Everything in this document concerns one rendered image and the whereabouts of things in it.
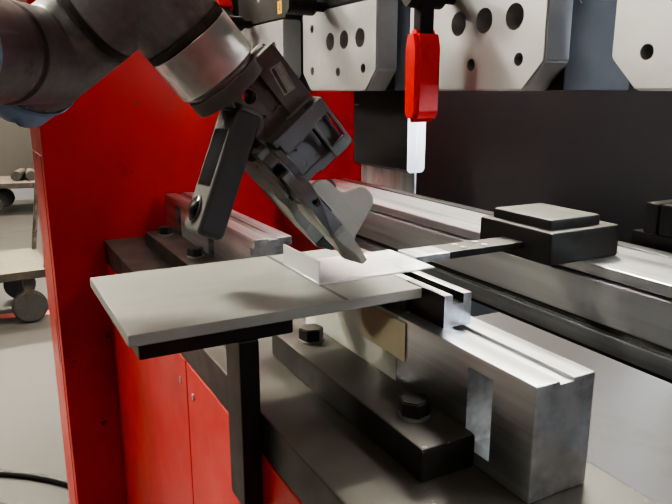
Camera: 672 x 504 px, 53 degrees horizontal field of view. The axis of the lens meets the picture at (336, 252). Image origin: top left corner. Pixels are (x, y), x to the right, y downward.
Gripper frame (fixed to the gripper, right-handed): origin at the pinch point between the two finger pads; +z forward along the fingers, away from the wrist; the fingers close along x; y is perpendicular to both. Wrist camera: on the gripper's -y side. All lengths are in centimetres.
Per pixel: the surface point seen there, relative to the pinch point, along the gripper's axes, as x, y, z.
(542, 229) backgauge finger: -3.1, 19.3, 15.6
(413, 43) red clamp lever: -16.1, 10.3, -16.1
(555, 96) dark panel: 26, 52, 25
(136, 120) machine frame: 85, 6, -8
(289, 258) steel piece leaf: 2.7, -3.5, -1.9
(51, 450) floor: 167, -80, 66
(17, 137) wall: 760, -13, 35
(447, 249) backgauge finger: 0.1, 9.9, 10.1
